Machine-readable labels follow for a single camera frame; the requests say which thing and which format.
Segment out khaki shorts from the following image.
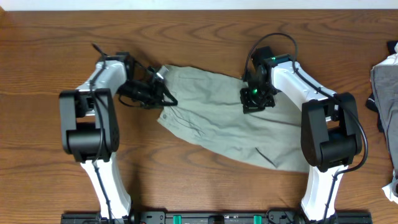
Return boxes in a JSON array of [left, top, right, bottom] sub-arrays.
[[157, 65, 310, 173]]

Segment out white cloth at edge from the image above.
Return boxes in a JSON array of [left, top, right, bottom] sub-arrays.
[[373, 42, 398, 205]]

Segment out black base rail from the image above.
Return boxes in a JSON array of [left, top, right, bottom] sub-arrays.
[[60, 209, 373, 224]]

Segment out grey folded garment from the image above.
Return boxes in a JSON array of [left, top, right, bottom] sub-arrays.
[[369, 63, 398, 194]]

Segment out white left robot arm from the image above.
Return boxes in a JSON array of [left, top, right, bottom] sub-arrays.
[[59, 52, 178, 223]]

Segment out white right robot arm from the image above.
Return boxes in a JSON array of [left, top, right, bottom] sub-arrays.
[[240, 52, 368, 223]]

